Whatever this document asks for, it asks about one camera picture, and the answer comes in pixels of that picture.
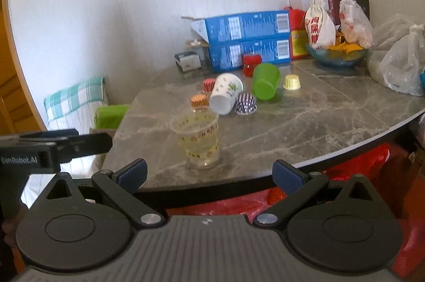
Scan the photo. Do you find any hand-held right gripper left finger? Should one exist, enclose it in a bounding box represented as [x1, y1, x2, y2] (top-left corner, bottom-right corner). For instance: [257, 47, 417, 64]
[43, 158, 164, 231]

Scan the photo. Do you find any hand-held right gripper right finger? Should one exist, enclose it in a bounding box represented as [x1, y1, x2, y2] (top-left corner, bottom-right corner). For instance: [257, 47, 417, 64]
[254, 159, 376, 231]

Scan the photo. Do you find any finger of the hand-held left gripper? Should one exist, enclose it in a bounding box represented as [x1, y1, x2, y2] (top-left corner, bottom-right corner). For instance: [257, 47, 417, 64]
[55, 132, 113, 164]
[19, 129, 79, 140]

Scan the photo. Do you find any clear printed plastic cup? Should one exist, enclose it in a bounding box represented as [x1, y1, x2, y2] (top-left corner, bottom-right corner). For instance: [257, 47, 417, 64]
[169, 111, 220, 170]

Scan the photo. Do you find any green plastic cup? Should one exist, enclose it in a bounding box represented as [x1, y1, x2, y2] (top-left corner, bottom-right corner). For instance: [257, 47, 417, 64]
[252, 62, 280, 101]

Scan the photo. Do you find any white floral paper cup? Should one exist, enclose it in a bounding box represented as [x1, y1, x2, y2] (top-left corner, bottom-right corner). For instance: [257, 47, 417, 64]
[209, 72, 244, 116]

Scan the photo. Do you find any red plastic cup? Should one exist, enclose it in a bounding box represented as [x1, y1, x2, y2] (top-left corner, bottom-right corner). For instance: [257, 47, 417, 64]
[242, 54, 263, 79]

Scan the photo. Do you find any green cloth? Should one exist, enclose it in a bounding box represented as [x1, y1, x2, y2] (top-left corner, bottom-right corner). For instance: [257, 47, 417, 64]
[94, 104, 131, 130]

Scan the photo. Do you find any checked cushion chair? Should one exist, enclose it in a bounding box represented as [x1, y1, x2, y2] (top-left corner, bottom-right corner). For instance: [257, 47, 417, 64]
[43, 76, 107, 176]

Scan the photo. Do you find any purple dotted cupcake liner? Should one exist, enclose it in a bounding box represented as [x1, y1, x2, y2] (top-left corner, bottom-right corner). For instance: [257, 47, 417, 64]
[234, 92, 257, 116]

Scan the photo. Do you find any yellow cupcake liner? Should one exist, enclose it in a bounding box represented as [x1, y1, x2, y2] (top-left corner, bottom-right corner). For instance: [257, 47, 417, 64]
[283, 74, 302, 91]

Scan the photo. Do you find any orange cupcake liner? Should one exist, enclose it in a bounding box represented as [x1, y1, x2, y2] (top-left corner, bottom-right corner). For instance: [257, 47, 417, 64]
[190, 94, 209, 113]

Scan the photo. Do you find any small black box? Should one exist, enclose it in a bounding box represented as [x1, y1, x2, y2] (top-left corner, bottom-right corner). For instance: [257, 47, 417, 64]
[174, 51, 202, 73]

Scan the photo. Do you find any glass bowl with snacks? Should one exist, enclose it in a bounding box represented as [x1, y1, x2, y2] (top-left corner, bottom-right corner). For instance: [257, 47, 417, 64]
[305, 42, 373, 71]

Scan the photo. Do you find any blue carton box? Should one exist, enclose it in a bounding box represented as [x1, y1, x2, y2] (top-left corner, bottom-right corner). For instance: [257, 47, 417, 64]
[207, 38, 292, 73]
[190, 10, 290, 44]

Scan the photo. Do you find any red and yellow box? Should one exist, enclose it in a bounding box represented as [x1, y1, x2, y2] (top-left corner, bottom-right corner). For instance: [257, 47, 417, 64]
[288, 8, 311, 60]

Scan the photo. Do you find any small white cap item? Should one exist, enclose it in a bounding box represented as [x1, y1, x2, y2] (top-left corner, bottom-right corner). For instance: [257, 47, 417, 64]
[184, 39, 210, 49]

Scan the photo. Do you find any white cloth pouch red print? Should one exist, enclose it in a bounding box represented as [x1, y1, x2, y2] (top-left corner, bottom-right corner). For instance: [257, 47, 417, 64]
[304, 0, 336, 50]

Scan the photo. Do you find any white translucent plastic bag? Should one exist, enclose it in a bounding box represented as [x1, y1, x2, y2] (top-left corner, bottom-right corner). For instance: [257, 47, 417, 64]
[367, 14, 425, 97]

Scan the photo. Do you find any white red plastic bag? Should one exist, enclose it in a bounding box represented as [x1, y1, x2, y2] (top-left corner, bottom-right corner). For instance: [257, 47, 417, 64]
[338, 0, 374, 49]

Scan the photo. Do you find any dark paper shopping bag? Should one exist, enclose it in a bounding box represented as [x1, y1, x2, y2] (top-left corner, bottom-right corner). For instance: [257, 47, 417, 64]
[338, 0, 371, 24]

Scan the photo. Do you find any wooden door frame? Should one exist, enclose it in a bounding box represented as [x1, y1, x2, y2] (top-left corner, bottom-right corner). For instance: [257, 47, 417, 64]
[0, 0, 48, 136]

